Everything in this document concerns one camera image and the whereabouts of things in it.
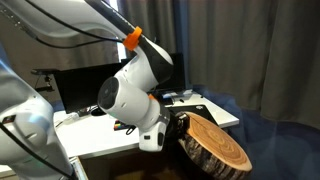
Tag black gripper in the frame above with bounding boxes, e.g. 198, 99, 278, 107
164, 111, 189, 142

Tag grey metal robot stand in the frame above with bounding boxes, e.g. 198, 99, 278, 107
66, 155, 90, 180

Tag grey curtain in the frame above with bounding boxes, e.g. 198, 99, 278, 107
118, 0, 178, 58
0, 19, 121, 103
186, 0, 320, 129

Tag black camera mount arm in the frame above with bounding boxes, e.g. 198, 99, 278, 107
31, 68, 58, 93

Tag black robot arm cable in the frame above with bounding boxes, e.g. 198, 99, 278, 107
0, 0, 125, 179

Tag orange cable clip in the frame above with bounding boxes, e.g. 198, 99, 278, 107
122, 25, 144, 52

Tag black monitor with round base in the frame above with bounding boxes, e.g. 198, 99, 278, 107
53, 63, 125, 117

